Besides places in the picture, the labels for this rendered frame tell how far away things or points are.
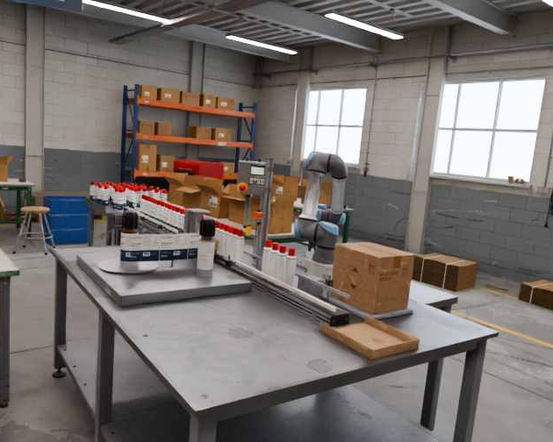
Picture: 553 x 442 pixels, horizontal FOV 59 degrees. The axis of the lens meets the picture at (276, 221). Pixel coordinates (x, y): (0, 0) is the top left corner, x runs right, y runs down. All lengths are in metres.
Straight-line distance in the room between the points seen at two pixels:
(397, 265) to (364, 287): 0.18
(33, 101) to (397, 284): 8.39
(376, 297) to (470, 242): 5.89
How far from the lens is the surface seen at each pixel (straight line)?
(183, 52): 11.10
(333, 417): 2.74
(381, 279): 2.29
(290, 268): 2.40
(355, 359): 1.87
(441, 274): 6.52
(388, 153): 9.02
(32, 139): 9.90
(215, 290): 2.42
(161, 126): 9.92
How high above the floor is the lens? 1.57
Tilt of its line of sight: 9 degrees down
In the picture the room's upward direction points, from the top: 5 degrees clockwise
